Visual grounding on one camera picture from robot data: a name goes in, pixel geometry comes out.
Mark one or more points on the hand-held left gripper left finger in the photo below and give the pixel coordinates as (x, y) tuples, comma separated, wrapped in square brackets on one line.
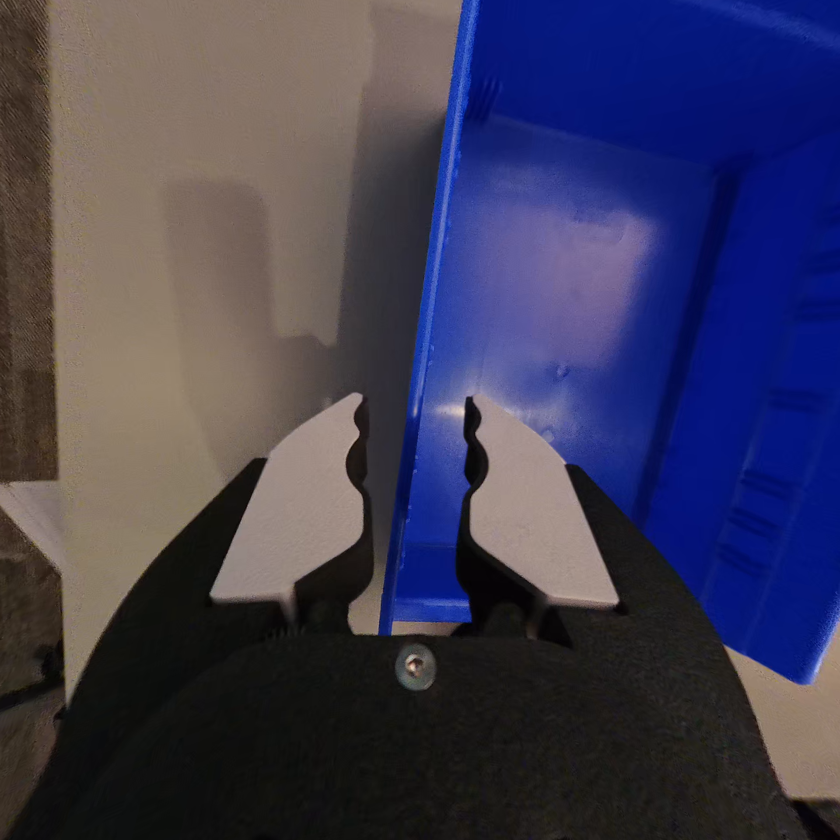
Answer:
[(295, 512)]

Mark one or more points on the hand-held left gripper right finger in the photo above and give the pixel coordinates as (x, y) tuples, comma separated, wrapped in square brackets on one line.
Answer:
[(531, 518)]

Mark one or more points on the blue plastic bin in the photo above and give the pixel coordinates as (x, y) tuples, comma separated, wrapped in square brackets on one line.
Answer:
[(590, 262)]

